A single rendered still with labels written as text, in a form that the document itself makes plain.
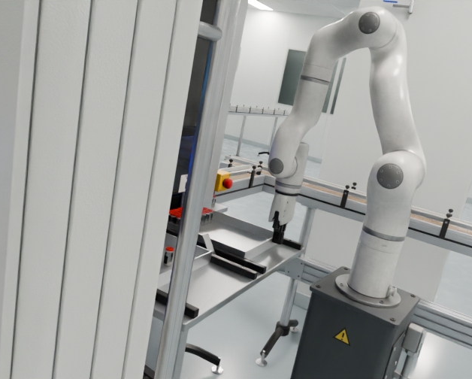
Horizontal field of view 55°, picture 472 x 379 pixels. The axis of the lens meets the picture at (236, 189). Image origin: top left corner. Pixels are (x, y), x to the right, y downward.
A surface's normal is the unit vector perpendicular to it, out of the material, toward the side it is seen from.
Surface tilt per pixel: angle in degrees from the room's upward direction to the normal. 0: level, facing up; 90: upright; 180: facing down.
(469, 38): 90
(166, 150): 90
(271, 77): 90
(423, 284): 90
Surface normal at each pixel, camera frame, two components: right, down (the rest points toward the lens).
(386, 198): -0.49, 0.67
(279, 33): -0.49, 0.11
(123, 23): 0.79, 0.29
